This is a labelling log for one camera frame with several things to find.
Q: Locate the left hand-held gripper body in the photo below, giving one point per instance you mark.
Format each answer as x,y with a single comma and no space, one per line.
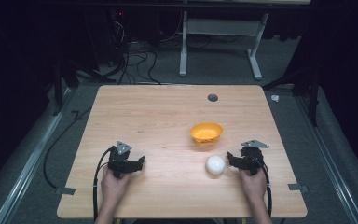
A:
118,161

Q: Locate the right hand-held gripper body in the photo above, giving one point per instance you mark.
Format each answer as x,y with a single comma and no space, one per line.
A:
251,158

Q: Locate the white ball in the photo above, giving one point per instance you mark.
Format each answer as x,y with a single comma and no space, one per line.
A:
215,165

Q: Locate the orange bowl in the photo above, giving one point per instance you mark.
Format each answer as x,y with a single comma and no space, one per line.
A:
206,132

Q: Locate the person's left hand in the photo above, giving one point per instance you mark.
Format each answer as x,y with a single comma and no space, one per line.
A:
113,185

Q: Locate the person's right hand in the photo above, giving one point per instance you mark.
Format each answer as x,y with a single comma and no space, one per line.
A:
254,185

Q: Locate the crumpled white paper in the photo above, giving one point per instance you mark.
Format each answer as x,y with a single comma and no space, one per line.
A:
275,98

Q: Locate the black metal stand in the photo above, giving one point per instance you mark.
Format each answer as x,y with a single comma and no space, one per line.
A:
59,84
313,93

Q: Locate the grey metal table bracket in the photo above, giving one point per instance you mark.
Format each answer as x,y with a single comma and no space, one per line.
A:
298,188

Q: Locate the grey metal floor rail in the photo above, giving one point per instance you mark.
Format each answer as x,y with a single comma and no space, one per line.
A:
28,168
329,155

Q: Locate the white metal desk frame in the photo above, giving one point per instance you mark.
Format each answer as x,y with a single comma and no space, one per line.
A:
220,27

